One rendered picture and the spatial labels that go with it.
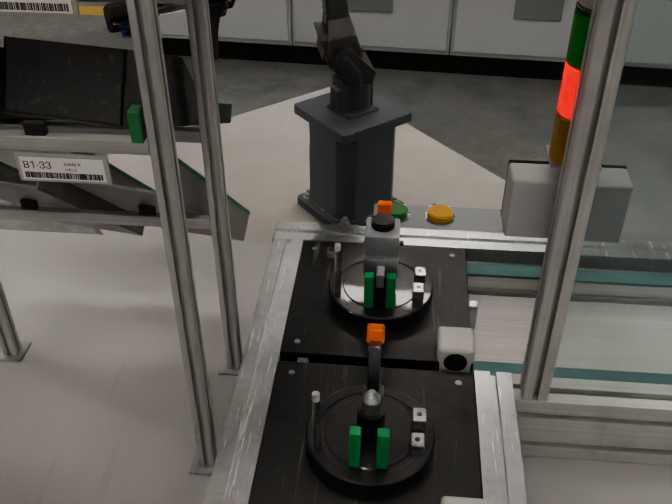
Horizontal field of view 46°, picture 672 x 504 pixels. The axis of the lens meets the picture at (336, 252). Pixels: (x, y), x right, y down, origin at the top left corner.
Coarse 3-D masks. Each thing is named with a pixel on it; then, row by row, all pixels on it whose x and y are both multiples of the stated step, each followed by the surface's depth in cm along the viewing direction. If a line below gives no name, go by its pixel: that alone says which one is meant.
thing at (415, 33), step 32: (320, 0) 388; (352, 0) 385; (384, 0) 382; (416, 0) 381; (448, 0) 378; (384, 32) 393; (416, 32) 390; (448, 32) 389; (320, 64) 411; (384, 64) 406; (416, 64) 403
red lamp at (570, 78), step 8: (568, 64) 73; (568, 72) 73; (576, 72) 72; (568, 80) 73; (576, 80) 73; (560, 88) 76; (568, 88) 74; (576, 88) 73; (560, 96) 75; (568, 96) 74; (560, 104) 75; (568, 104) 74; (560, 112) 76; (568, 112) 75
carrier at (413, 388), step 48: (288, 384) 94; (336, 384) 94; (384, 384) 94; (432, 384) 94; (288, 432) 88; (336, 432) 86; (384, 432) 79; (432, 432) 86; (288, 480) 83; (336, 480) 81; (384, 480) 80; (432, 480) 83; (480, 480) 83
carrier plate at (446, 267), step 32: (320, 256) 115; (352, 256) 115; (416, 256) 115; (448, 256) 115; (320, 288) 109; (448, 288) 109; (288, 320) 103; (320, 320) 103; (448, 320) 103; (288, 352) 99; (320, 352) 98; (352, 352) 98; (384, 352) 98; (416, 352) 98
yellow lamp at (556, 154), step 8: (560, 120) 76; (568, 120) 75; (560, 128) 76; (568, 128) 75; (552, 136) 78; (560, 136) 77; (552, 144) 78; (560, 144) 77; (552, 152) 78; (560, 152) 77; (560, 160) 78
